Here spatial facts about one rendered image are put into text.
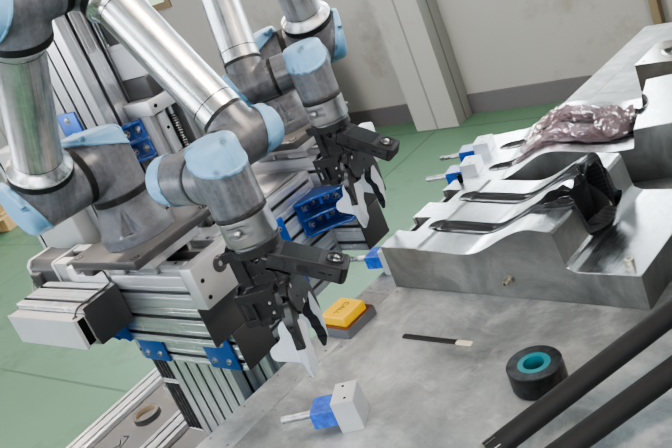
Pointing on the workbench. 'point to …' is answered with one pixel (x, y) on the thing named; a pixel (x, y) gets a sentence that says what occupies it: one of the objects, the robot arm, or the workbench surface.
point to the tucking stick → (438, 339)
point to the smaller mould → (655, 63)
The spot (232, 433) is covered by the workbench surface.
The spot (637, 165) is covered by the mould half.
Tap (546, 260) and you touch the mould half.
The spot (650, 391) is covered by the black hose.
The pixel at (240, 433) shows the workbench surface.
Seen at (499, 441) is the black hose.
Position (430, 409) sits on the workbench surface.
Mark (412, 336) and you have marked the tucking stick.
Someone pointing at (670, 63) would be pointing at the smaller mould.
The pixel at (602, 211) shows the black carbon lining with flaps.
